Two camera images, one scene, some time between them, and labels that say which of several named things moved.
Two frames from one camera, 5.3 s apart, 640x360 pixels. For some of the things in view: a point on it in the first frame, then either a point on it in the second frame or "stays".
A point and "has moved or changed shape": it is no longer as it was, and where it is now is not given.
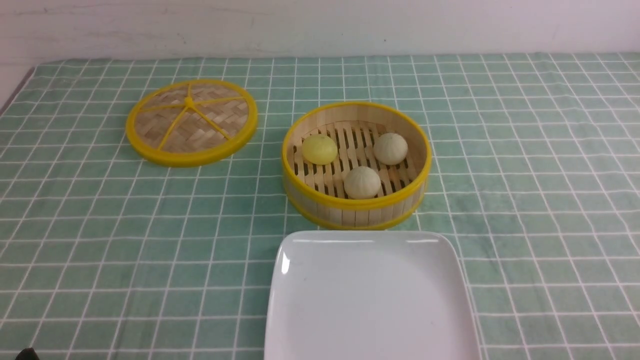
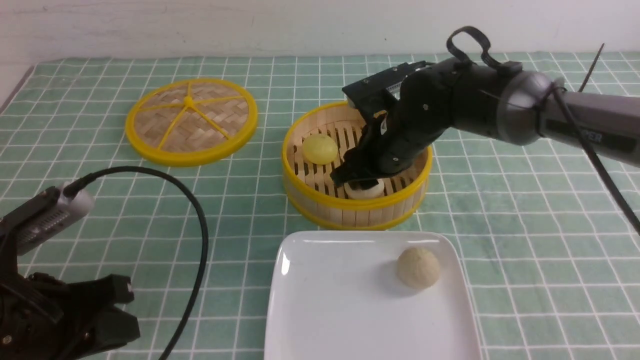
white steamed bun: x=390 y=149 has moved or changed shape
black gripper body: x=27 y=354 → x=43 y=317
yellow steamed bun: x=319 y=149 stays
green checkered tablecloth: x=105 y=255 stays
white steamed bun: x=361 y=183 stays
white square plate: x=368 y=295 stays
